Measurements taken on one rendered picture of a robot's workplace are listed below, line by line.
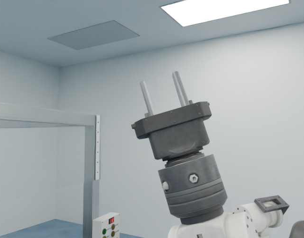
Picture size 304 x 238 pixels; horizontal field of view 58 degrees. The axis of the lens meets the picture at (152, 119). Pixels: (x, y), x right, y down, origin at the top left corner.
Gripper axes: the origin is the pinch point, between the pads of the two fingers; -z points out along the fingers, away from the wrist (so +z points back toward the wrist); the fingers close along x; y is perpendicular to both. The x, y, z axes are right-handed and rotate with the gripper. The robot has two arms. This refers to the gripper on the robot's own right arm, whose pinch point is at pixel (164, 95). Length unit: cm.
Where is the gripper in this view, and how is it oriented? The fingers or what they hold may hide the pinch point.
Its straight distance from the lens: 44.1
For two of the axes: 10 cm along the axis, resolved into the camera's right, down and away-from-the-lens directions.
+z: 2.8, 9.4, -1.8
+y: -0.2, -1.8, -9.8
